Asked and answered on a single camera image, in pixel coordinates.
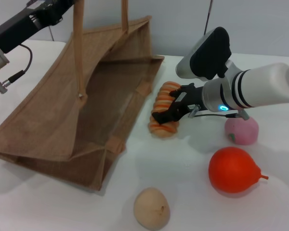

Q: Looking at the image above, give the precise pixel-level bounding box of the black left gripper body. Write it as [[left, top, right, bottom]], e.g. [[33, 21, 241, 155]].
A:
[[0, 0, 76, 53]]

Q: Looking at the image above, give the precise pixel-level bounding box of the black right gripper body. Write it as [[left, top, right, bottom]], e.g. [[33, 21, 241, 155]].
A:
[[173, 84, 205, 120]]

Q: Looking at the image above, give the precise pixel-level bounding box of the orange striped bread loaf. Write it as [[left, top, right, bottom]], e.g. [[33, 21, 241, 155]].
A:
[[148, 81, 181, 140]]

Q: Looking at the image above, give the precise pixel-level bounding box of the brown jute tote bag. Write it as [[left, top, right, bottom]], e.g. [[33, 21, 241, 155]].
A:
[[0, 0, 165, 192]]

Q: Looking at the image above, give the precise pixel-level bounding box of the beige round fruit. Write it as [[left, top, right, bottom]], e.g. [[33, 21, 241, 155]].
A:
[[133, 187, 171, 229]]

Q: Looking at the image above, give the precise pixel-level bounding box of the pink peach toy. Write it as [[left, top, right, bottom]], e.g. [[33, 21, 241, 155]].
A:
[[225, 117, 259, 145]]

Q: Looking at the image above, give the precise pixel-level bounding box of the red pear shaped toy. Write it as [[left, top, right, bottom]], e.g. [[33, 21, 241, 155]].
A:
[[208, 146, 269, 194]]

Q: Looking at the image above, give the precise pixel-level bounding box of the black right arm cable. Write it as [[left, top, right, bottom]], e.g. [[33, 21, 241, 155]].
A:
[[188, 104, 250, 121]]

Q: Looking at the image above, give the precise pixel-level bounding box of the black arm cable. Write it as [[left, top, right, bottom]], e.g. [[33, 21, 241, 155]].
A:
[[0, 44, 33, 94], [188, 104, 250, 121]]

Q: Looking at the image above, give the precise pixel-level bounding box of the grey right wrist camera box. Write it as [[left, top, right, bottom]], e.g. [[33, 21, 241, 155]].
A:
[[175, 26, 232, 82]]

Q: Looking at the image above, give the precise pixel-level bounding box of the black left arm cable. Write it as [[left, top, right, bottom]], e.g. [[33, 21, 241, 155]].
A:
[[0, 44, 33, 94]]

